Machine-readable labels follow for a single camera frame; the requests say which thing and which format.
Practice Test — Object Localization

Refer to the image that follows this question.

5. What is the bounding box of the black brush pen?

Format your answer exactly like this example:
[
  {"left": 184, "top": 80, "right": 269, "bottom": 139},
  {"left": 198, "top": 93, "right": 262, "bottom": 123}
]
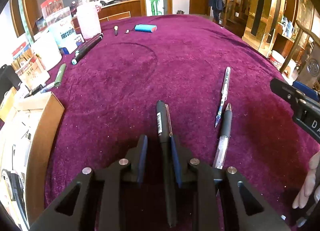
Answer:
[{"left": 156, "top": 100, "right": 177, "bottom": 227}]

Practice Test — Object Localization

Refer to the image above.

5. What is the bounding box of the clear grip retractable pen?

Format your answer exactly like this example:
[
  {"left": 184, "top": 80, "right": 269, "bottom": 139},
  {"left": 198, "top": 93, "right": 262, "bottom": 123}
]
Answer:
[{"left": 213, "top": 103, "right": 233, "bottom": 169}]

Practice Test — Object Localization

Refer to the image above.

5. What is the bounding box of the clear patterned pen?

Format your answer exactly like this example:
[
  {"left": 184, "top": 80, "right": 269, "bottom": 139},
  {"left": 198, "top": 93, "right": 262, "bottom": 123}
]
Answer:
[{"left": 215, "top": 67, "right": 231, "bottom": 127}]

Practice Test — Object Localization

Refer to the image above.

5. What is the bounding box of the white gloved right hand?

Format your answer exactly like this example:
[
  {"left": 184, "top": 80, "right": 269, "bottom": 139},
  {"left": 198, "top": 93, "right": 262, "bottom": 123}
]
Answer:
[{"left": 292, "top": 152, "right": 320, "bottom": 209}]

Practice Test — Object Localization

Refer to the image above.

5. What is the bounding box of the wooden chair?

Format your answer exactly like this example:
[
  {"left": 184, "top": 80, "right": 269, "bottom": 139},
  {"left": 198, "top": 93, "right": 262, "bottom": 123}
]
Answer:
[{"left": 278, "top": 19, "right": 320, "bottom": 89}]

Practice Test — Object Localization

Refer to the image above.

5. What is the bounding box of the purple velvet tablecloth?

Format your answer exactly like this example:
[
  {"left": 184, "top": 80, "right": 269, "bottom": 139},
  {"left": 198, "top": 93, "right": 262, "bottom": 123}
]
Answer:
[{"left": 44, "top": 15, "right": 319, "bottom": 230}]

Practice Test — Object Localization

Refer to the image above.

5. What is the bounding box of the cardboard box tray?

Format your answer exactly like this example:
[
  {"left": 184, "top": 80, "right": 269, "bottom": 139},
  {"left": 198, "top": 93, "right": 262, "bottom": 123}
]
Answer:
[{"left": 1, "top": 92, "right": 65, "bottom": 230}]

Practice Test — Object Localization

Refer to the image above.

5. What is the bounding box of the black teal-tipped marker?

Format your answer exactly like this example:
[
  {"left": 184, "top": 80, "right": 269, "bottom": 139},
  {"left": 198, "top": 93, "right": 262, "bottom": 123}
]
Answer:
[{"left": 71, "top": 33, "right": 104, "bottom": 65}]

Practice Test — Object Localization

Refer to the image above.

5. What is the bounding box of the person in dark jacket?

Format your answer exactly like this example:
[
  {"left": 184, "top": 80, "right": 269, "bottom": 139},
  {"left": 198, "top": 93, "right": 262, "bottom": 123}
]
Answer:
[{"left": 209, "top": 0, "right": 225, "bottom": 24}]

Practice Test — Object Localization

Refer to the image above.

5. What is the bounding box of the blue battery pack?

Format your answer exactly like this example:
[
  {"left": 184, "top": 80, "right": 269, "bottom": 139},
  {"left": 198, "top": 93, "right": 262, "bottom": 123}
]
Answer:
[{"left": 135, "top": 24, "right": 157, "bottom": 33}]

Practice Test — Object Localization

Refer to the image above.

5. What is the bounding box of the pink woven cup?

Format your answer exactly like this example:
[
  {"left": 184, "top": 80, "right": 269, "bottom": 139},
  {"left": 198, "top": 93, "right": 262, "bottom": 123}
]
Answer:
[{"left": 76, "top": 2, "right": 101, "bottom": 39}]

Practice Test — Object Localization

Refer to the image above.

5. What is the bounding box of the red lid plastic jar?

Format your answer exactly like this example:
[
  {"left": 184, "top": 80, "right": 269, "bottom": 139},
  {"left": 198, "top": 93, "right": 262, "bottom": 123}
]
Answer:
[{"left": 40, "top": 0, "right": 64, "bottom": 24}]

